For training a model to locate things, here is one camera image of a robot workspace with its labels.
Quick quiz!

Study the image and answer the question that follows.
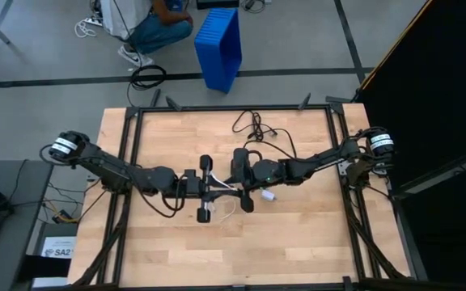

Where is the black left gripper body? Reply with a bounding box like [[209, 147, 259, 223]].
[[175, 177, 208, 199]]

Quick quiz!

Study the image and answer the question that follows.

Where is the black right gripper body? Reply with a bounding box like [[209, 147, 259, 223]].
[[251, 159, 287, 188]]

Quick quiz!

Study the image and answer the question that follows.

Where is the white USB cable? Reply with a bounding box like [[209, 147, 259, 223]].
[[210, 172, 239, 222]]

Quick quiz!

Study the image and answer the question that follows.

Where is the blue plastic bin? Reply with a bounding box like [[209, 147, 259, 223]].
[[193, 6, 244, 95]]

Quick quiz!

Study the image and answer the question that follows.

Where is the person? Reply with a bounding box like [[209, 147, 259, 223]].
[[99, 0, 194, 68]]

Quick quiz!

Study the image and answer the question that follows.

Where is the dark grey side desk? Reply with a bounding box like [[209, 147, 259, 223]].
[[0, 159, 54, 291]]

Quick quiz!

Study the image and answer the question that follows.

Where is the black power strip cord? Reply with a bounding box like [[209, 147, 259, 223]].
[[231, 109, 299, 162]]

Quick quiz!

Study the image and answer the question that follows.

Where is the black metal table frame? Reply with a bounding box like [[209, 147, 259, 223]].
[[69, 103, 430, 291]]

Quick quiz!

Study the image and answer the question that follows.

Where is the black floor cable coil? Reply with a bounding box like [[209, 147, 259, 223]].
[[125, 64, 168, 107]]

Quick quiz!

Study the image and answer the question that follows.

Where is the floor cable bundle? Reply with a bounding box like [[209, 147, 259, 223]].
[[40, 177, 108, 226]]

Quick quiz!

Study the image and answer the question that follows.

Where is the black enclosure curtain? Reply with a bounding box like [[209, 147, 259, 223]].
[[356, 0, 466, 291]]

